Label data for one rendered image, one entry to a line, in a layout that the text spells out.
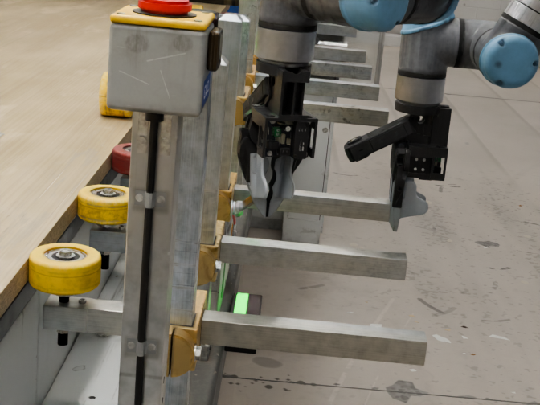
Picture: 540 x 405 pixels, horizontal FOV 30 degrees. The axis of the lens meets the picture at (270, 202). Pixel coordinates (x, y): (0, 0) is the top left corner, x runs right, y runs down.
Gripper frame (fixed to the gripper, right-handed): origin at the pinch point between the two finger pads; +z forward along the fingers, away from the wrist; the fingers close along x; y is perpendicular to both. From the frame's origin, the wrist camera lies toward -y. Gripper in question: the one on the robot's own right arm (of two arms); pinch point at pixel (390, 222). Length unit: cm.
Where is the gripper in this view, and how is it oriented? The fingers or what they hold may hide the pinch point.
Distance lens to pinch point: 164.5
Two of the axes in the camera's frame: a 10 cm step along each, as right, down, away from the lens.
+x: 0.4, -2.9, 9.6
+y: 10.0, 0.8, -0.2
